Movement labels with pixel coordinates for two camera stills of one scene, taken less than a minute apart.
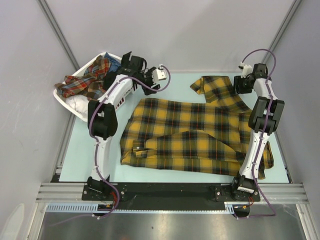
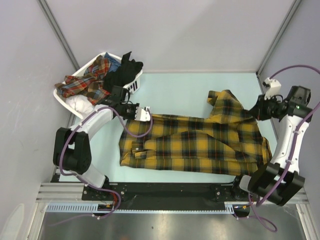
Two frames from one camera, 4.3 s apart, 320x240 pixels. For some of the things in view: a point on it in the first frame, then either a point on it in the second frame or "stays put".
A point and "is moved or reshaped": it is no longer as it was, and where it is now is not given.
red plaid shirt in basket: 90,84 stays put
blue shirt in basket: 115,65 stays put
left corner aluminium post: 44,6 stays put
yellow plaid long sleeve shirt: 206,137 is moved or reshaped
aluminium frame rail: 280,193 stays put
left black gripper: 147,90 -> 134,106
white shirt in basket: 80,102 stays put
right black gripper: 237,85 -> 258,110
